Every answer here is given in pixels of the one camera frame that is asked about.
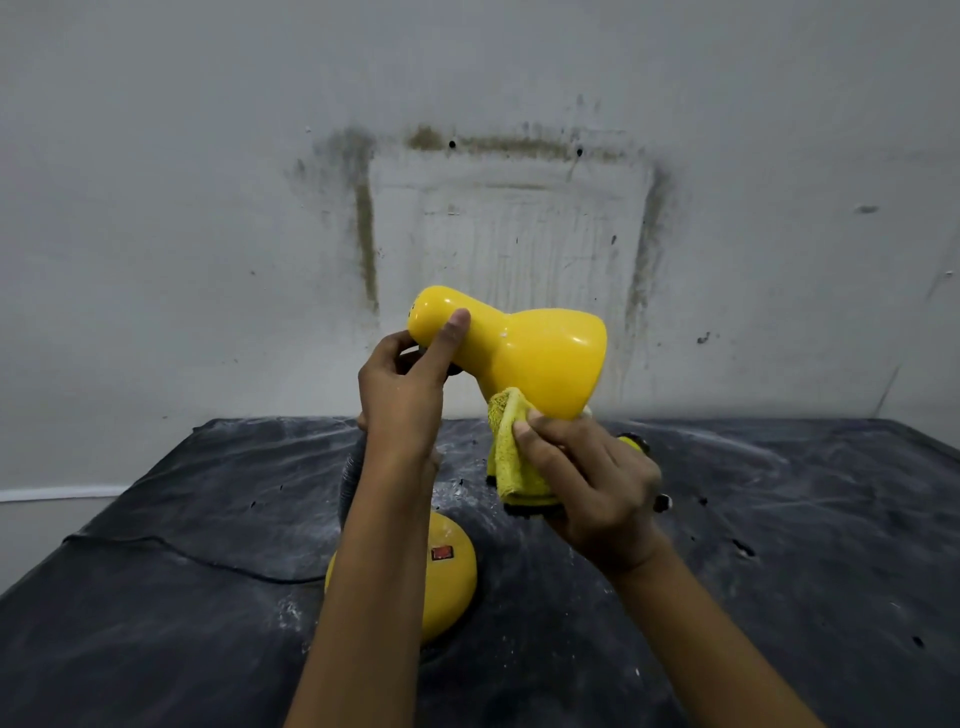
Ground person's right forearm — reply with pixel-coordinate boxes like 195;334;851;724
605;538;826;728

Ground black table cover sheet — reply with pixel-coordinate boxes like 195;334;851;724
0;416;960;728

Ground black lamp power cord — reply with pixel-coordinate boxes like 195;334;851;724
63;533;328;586

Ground person's left forearm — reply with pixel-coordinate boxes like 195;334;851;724
284;448;444;728

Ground yellow and black cleaning cloth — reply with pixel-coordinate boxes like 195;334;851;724
485;387;673;519

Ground white wall cable strip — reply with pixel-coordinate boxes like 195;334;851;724
0;484;130;505

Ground person's right hand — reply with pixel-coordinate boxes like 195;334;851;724
512;408;669;580

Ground yellow table lamp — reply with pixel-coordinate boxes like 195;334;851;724
323;284;609;646

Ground person's left hand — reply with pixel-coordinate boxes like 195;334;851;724
356;308;472;470

